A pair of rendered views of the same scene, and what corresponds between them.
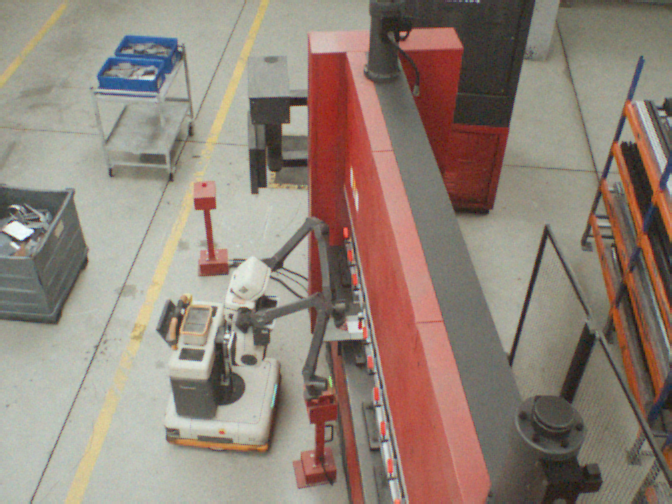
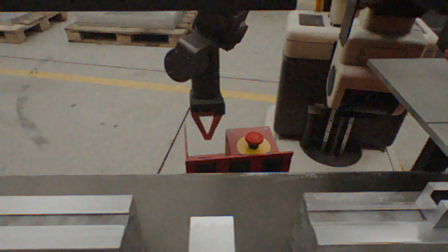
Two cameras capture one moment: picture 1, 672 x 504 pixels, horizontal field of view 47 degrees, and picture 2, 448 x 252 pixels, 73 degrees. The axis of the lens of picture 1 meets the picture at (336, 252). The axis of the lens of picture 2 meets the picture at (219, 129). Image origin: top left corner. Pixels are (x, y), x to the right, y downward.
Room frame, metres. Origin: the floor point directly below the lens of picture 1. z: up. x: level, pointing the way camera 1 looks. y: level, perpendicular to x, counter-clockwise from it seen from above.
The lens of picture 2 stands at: (2.70, -0.41, 1.22)
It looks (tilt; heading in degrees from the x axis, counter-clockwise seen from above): 38 degrees down; 97
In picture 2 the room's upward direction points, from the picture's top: straight up
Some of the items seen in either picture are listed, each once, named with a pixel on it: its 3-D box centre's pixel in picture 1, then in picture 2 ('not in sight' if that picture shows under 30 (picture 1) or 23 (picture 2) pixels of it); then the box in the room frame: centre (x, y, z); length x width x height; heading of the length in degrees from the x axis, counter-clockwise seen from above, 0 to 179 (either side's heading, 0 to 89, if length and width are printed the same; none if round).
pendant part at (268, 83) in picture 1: (270, 133); not in sight; (4.19, 0.45, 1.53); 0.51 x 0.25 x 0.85; 7
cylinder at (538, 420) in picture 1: (554, 485); not in sight; (1.07, -0.59, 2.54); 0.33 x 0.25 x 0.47; 8
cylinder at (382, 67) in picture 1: (392, 38); not in sight; (3.55, -0.25, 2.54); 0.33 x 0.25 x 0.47; 8
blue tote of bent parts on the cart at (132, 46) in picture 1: (147, 54); not in sight; (6.32, 1.77, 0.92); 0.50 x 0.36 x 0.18; 86
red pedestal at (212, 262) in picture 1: (208, 228); not in sight; (4.51, 0.99, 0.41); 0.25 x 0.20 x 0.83; 98
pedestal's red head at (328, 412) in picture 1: (320, 398); (232, 161); (2.67, 0.06, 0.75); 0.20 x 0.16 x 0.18; 13
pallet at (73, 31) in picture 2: not in sight; (137, 24); (1.43, 2.73, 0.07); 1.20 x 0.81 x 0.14; 179
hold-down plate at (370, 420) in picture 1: (371, 425); not in sight; (2.40, -0.22, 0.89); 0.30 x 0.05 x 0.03; 8
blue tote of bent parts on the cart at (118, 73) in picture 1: (132, 77); not in sight; (5.90, 1.82, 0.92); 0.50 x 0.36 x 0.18; 86
